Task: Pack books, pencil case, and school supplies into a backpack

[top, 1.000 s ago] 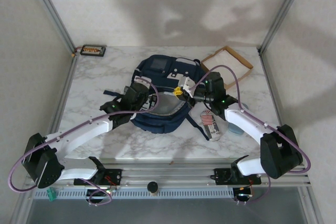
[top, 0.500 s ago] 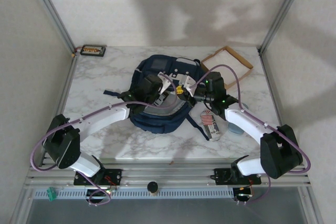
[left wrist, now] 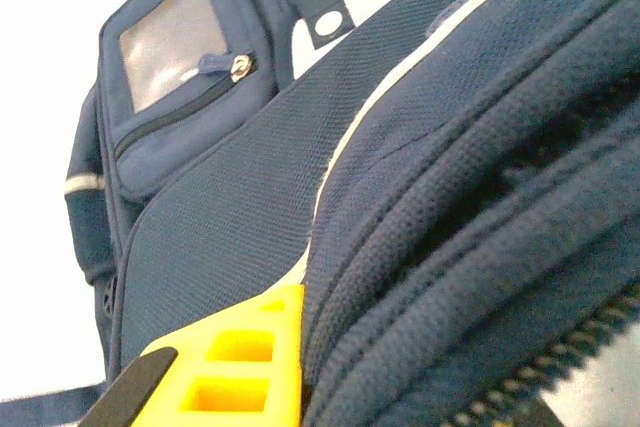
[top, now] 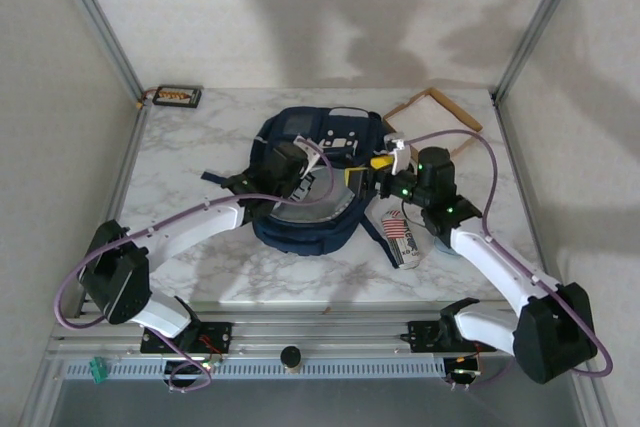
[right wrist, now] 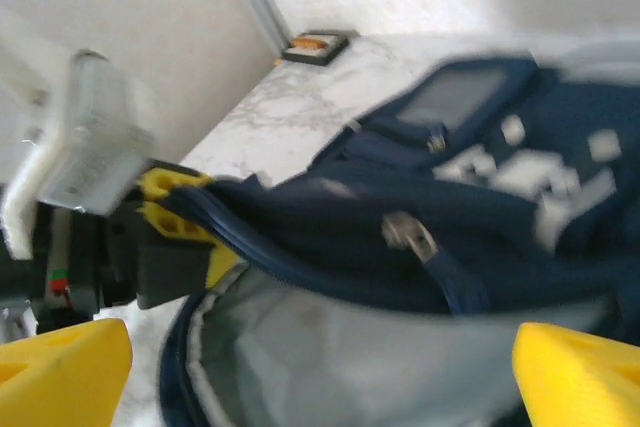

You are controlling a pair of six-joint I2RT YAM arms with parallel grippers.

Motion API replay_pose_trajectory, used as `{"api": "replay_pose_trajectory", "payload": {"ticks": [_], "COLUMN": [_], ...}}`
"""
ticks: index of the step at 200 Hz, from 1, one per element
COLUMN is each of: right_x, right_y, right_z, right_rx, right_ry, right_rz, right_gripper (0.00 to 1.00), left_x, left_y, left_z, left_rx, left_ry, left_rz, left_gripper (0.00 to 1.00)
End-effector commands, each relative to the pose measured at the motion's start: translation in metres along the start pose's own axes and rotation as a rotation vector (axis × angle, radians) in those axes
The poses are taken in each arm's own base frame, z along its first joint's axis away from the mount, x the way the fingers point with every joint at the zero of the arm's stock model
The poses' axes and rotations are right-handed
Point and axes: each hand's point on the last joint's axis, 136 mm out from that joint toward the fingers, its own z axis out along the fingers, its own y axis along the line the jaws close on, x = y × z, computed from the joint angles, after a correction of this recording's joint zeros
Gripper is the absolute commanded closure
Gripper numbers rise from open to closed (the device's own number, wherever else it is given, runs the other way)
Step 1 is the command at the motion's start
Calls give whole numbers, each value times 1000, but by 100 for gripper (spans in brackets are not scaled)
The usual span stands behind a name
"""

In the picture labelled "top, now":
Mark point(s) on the green connector block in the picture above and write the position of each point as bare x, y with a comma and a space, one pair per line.
99, 369

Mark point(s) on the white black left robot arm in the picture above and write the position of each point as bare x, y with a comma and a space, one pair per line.
200, 222

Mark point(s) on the aluminium front rail bed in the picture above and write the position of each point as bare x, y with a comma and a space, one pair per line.
325, 332

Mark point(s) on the aluminium side rail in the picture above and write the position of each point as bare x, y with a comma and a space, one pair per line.
531, 197
125, 167

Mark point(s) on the navy blue backpack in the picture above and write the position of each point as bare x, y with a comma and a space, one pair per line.
300, 237

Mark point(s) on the light blue eraser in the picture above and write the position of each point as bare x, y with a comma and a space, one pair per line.
442, 248

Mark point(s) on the white patterned can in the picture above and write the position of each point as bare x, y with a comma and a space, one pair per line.
400, 239

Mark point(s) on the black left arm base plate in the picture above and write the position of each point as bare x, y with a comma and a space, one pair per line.
220, 334

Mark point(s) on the shallow cardboard tray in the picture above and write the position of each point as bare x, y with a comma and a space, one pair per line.
450, 107

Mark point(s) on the aluminium frame post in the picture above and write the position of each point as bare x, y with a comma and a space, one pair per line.
95, 12
542, 12

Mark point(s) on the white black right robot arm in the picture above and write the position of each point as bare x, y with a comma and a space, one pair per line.
490, 257

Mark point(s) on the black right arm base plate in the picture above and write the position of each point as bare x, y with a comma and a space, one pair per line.
420, 334

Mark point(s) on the black round knob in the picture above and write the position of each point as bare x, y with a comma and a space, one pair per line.
291, 357

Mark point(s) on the black battery charger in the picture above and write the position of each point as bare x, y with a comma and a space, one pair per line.
177, 96

